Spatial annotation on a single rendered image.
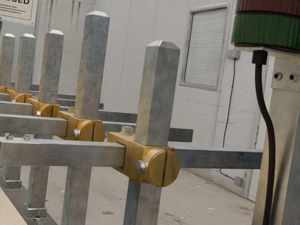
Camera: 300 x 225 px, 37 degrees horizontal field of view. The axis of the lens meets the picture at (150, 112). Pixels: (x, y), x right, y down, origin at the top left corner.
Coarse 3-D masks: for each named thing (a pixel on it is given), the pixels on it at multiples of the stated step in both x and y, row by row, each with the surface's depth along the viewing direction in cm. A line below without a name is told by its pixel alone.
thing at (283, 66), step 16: (288, 16) 35; (240, 48) 37; (256, 48) 36; (272, 48) 36; (288, 48) 35; (256, 64) 37; (288, 64) 39; (256, 80) 37; (272, 80) 40; (288, 80) 39; (272, 128) 38; (272, 144) 39; (272, 160) 39; (272, 176) 39; (272, 192) 39
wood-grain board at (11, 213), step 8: (0, 192) 54; (0, 200) 51; (8, 200) 52; (0, 208) 49; (8, 208) 49; (0, 216) 46; (8, 216) 47; (16, 216) 47; (0, 224) 44; (8, 224) 44; (16, 224) 45; (24, 224) 45
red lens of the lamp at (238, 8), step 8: (240, 0) 37; (248, 0) 36; (256, 0) 35; (264, 0) 35; (272, 0) 34; (280, 0) 34; (288, 0) 34; (296, 0) 35; (240, 8) 36; (248, 8) 36; (256, 8) 35; (264, 8) 35; (272, 8) 34; (280, 8) 34; (288, 8) 34; (296, 8) 35
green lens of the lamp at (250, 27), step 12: (240, 24) 36; (252, 24) 35; (264, 24) 35; (276, 24) 35; (288, 24) 35; (240, 36) 36; (252, 36) 35; (264, 36) 35; (276, 36) 35; (288, 36) 35
